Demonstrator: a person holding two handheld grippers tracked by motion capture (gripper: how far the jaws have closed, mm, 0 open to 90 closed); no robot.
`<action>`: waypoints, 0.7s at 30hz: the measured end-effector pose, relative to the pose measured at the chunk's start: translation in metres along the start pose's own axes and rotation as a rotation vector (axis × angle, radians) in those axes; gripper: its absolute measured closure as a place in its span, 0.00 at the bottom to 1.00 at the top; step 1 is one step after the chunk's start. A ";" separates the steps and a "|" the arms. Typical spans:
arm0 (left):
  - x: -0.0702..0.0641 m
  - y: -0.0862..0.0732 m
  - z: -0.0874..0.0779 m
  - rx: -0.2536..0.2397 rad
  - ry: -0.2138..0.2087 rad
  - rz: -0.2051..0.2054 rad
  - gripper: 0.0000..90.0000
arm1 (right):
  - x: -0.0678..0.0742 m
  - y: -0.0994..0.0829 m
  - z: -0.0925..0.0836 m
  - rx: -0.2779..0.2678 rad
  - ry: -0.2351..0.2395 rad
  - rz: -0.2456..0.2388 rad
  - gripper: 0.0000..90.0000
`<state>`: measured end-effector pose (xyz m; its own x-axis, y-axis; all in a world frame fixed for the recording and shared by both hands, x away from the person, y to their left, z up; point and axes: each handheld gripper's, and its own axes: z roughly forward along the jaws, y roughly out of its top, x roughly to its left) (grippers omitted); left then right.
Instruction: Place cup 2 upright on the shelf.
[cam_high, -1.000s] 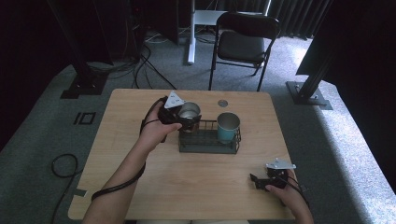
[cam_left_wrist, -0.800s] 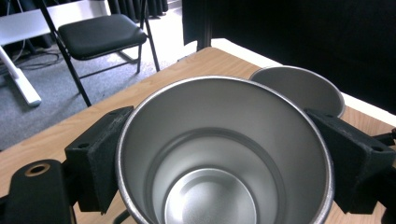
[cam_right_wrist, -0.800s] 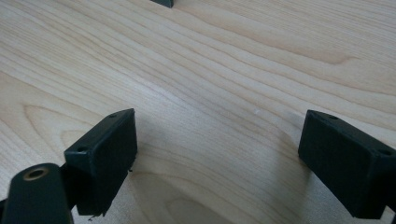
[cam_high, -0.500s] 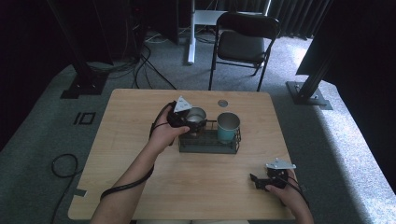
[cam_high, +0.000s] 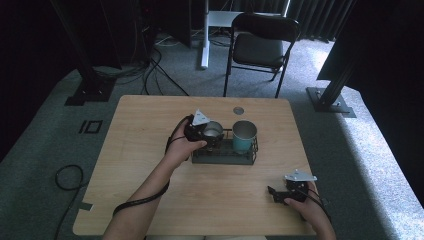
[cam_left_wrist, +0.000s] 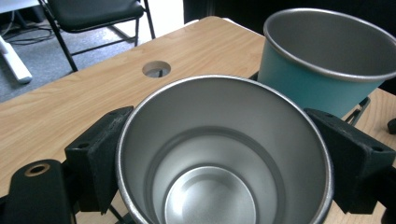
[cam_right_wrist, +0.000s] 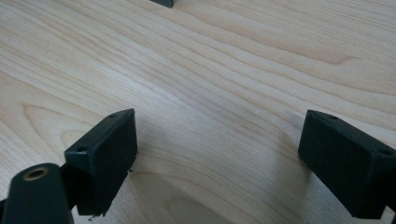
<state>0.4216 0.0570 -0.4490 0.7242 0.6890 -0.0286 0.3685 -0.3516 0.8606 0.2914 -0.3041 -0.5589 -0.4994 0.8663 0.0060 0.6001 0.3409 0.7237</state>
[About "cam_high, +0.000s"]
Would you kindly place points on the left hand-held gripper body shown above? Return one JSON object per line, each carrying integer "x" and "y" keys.
{"x": 195, "y": 131}

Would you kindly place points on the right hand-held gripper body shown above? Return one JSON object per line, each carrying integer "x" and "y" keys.
{"x": 297, "y": 191}

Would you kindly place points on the brown steel cup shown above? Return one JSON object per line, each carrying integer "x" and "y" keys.
{"x": 213, "y": 132}

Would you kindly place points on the teal steel cup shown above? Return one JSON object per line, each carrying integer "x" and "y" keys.
{"x": 243, "y": 141}

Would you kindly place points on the person's left hand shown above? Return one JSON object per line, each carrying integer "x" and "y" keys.
{"x": 181, "y": 150}

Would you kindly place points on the person's right hand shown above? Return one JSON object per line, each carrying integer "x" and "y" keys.
{"x": 313, "y": 210}

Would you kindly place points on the grey table grommet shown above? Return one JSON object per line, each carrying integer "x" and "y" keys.
{"x": 238, "y": 110}

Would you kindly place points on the black metal stand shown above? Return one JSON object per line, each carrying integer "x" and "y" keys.
{"x": 91, "y": 90}
{"x": 331, "y": 100}

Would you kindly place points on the black folding chair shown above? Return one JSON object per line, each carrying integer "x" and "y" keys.
{"x": 258, "y": 50}

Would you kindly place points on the green floor tape piece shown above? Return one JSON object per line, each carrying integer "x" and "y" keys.
{"x": 86, "y": 206}

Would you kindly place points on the dark curtain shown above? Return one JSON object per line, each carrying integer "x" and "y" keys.
{"x": 316, "y": 16}

